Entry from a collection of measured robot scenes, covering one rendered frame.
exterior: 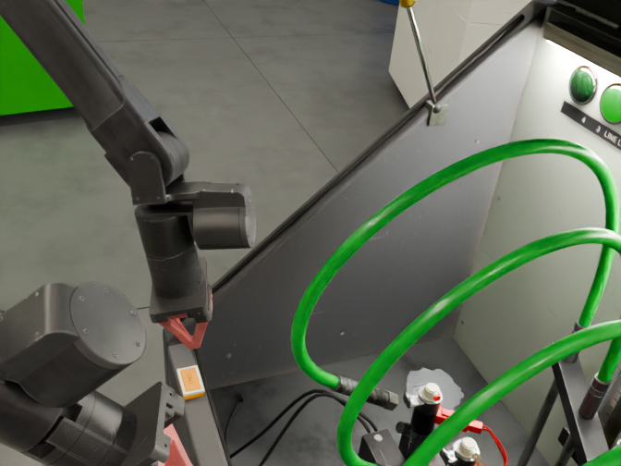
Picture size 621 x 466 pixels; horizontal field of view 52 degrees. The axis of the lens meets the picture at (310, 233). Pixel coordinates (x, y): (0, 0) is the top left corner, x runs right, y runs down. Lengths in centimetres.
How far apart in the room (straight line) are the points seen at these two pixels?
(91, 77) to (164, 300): 26
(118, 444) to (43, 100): 349
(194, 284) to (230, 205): 11
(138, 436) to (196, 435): 43
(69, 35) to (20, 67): 312
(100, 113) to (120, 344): 34
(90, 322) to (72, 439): 10
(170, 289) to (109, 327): 35
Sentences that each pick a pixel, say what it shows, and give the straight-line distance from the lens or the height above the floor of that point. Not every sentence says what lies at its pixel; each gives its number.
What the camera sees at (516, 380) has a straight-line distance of 52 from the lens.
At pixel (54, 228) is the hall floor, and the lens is 302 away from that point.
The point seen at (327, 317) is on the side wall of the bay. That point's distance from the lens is 109.
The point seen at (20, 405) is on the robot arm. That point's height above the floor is 134.
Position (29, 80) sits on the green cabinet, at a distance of 386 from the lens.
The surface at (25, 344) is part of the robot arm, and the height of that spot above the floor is 140.
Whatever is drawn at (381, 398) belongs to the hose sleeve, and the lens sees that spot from 74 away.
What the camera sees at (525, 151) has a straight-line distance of 61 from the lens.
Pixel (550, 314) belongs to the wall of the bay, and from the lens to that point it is 103.
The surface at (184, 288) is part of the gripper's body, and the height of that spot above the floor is 119.
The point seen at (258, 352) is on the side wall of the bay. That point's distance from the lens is 109.
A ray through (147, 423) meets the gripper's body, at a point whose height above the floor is 129.
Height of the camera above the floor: 166
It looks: 34 degrees down
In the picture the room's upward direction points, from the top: 6 degrees clockwise
